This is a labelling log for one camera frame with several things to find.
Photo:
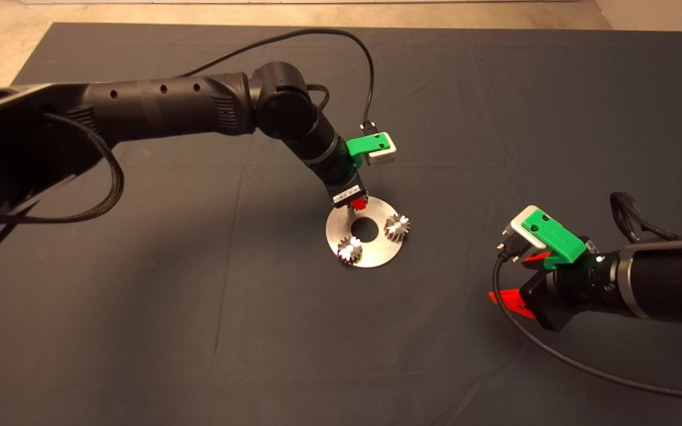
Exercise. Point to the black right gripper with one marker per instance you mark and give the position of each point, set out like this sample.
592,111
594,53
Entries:
548,302

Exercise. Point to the green right camera mount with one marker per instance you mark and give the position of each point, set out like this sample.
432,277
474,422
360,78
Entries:
560,242

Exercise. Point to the round metal carrier plate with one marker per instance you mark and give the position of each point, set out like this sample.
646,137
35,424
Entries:
376,251

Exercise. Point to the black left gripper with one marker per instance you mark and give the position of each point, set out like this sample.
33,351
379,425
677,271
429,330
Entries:
347,192

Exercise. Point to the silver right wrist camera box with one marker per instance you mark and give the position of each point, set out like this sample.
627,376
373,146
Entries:
521,228

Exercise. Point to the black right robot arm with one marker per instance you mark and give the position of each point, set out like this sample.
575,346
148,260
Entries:
655,284

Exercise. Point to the dark grey table cloth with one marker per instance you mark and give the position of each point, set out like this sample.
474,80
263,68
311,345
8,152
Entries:
495,89

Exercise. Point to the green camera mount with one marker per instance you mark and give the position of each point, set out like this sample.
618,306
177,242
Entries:
560,242
364,145

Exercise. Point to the small steel planetary gear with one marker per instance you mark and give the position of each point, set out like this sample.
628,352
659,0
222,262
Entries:
397,228
350,251

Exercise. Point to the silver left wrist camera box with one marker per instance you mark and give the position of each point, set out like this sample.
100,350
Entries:
385,155

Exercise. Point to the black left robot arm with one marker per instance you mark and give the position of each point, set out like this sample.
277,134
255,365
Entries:
157,106

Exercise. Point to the green left camera mount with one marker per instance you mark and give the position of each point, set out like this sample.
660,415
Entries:
364,145

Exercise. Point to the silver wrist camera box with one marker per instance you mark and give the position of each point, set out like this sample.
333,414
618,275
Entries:
521,228
385,155

